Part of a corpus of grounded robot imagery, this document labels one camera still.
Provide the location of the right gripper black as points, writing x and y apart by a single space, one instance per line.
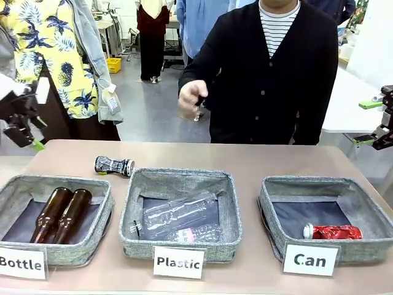
388 104

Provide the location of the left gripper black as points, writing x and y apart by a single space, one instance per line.
21 106

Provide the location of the brown glass bottle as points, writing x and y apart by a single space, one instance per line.
75 212
52 209

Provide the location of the crushed red can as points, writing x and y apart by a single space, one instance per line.
334 232

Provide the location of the clear plastic bottle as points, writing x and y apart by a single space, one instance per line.
187 114

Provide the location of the clear bottle pink label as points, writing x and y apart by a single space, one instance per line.
199 233

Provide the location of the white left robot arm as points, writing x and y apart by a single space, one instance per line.
9 86

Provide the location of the person's right forearm black sleeve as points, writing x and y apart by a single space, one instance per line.
193 72

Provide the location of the grey fabric basket bottle sign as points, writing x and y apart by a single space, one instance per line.
61 179

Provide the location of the crushed black can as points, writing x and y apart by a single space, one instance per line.
110 165

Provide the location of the grey fabric basket can sign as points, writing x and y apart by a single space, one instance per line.
307 182

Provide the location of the white sign reading Can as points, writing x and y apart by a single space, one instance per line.
310 259

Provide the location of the grey fabric basket plastic sign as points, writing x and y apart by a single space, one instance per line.
184 176

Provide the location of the person's right hand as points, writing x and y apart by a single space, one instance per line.
190 92

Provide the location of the white side table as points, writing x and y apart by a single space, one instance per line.
347 101

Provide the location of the hanging white paper tag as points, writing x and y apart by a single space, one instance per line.
112 103

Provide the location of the person in yellow floral shirt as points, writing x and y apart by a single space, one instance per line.
37 37

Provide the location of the person in black cardigan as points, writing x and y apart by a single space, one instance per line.
276 92

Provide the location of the yellow plastic crate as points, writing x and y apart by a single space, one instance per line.
113 65

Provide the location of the person in dark clothes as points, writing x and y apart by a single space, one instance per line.
339 10

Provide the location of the metal workbench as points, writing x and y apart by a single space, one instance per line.
104 33

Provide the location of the white sign reading Bottle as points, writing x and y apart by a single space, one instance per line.
21 263

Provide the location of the person in maroon dress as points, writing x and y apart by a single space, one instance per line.
152 37

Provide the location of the clear bottle black cap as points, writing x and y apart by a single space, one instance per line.
178 212

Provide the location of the person in blue shirt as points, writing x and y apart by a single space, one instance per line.
196 24

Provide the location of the white sign reading Plastic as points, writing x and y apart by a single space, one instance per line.
178 262

